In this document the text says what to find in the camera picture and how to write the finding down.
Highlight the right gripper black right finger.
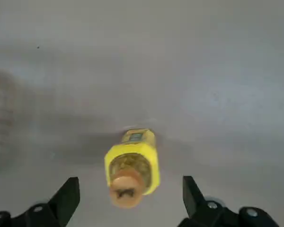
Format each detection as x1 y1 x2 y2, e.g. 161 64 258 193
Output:
179 175 280 227

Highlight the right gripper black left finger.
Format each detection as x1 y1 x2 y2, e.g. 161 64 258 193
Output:
0 176 80 227

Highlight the yellow drink bottle orange cap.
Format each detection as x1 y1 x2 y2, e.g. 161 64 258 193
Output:
104 127 161 209

